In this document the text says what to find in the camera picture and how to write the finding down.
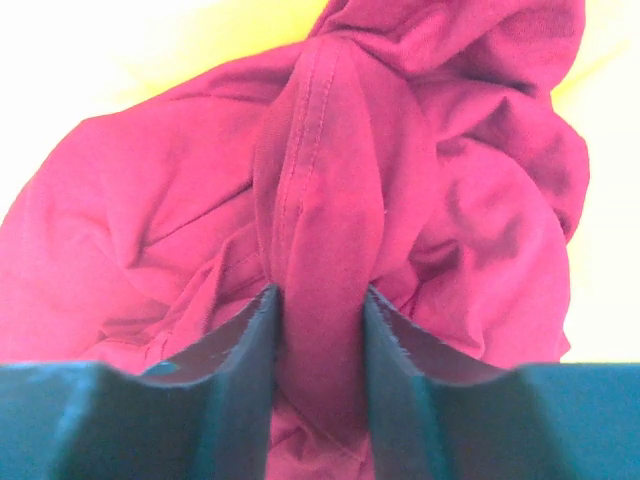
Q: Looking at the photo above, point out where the red t shirt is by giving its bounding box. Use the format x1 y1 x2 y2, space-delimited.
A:
1 1 589 479

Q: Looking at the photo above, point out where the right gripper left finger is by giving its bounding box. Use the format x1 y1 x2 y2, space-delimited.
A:
1 286 280 479

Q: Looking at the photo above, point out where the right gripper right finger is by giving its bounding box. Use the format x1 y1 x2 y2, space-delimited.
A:
363 289 639 480

